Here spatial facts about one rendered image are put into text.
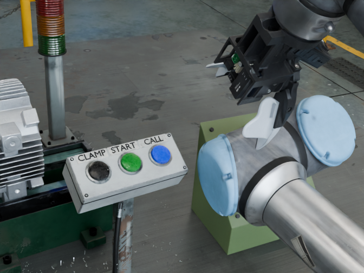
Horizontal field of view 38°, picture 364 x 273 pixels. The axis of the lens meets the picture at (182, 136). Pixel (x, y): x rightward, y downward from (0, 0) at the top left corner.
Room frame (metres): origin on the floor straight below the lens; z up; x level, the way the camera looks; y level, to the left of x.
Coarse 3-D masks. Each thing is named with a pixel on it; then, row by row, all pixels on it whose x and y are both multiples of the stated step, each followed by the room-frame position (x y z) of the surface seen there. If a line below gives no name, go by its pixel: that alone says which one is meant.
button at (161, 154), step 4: (156, 148) 0.66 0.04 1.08; (160, 148) 0.66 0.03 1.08; (164, 148) 0.66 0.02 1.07; (152, 152) 0.65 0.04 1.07; (156, 152) 0.65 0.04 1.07; (160, 152) 0.66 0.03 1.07; (164, 152) 0.66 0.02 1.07; (168, 152) 0.66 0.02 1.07; (152, 156) 0.65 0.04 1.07; (156, 156) 0.65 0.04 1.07; (160, 156) 0.65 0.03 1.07; (164, 156) 0.65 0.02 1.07; (168, 156) 0.65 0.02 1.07; (156, 160) 0.64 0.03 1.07; (160, 160) 0.64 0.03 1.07; (164, 160) 0.65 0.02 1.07; (168, 160) 0.65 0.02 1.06
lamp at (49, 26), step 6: (36, 18) 1.09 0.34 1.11; (42, 18) 1.08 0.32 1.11; (48, 18) 1.08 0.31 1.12; (54, 18) 1.08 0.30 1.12; (60, 18) 1.09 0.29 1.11; (42, 24) 1.08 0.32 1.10; (48, 24) 1.08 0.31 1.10; (54, 24) 1.08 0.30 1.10; (60, 24) 1.09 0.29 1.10; (42, 30) 1.08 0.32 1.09; (48, 30) 1.08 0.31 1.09; (54, 30) 1.08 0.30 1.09; (60, 30) 1.09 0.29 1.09; (48, 36) 1.08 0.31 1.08; (54, 36) 1.08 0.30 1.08
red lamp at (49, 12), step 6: (36, 0) 1.09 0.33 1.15; (42, 0) 1.08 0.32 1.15; (48, 0) 1.08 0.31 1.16; (54, 0) 1.08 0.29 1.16; (60, 0) 1.09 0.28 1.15; (36, 6) 1.09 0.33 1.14; (42, 6) 1.08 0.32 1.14; (48, 6) 1.08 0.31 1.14; (54, 6) 1.08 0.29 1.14; (60, 6) 1.09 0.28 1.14; (36, 12) 1.09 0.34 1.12; (42, 12) 1.08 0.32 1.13; (48, 12) 1.08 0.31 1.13; (54, 12) 1.08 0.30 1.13; (60, 12) 1.09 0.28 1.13
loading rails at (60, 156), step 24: (72, 144) 0.88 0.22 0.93; (48, 168) 0.82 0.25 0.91; (48, 192) 0.72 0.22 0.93; (0, 216) 0.67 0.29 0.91; (24, 216) 0.69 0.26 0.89; (48, 216) 0.72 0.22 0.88; (72, 216) 0.74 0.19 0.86; (96, 216) 0.77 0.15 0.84; (0, 240) 0.67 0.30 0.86; (24, 240) 0.69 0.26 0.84; (48, 240) 0.71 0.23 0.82; (72, 240) 0.74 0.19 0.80; (96, 240) 0.73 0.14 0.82; (0, 264) 0.65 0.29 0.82
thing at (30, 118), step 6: (12, 78) 0.82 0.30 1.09; (24, 114) 0.71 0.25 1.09; (30, 114) 0.71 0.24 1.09; (36, 114) 0.71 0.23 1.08; (24, 120) 0.70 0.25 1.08; (30, 120) 0.70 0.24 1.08; (36, 120) 0.71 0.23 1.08; (24, 126) 0.70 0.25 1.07; (30, 126) 0.71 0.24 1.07; (30, 180) 0.70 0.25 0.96; (36, 180) 0.71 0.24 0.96; (42, 180) 0.71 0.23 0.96; (30, 186) 0.70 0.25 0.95; (36, 186) 0.70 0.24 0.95
